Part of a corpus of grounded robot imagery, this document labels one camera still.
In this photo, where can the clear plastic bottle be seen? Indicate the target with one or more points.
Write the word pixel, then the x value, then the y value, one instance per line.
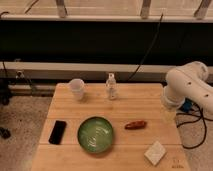
pixel 111 87

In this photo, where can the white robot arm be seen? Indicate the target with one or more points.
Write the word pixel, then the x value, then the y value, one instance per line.
pixel 188 81

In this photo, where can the translucent plastic cup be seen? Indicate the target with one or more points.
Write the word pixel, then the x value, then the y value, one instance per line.
pixel 77 88

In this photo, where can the green bowl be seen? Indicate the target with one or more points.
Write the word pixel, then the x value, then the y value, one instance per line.
pixel 95 135

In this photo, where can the red-brown chili pepper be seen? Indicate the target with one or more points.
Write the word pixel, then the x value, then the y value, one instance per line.
pixel 136 125

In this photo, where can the black smartphone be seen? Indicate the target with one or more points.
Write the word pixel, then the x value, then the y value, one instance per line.
pixel 57 132

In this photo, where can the white sponge block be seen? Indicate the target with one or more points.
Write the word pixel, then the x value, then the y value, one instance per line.
pixel 155 153

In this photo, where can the blue plug box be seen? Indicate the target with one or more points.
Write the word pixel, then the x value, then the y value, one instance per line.
pixel 187 105

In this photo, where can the black object on floor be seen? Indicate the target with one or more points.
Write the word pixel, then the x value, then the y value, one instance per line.
pixel 4 133

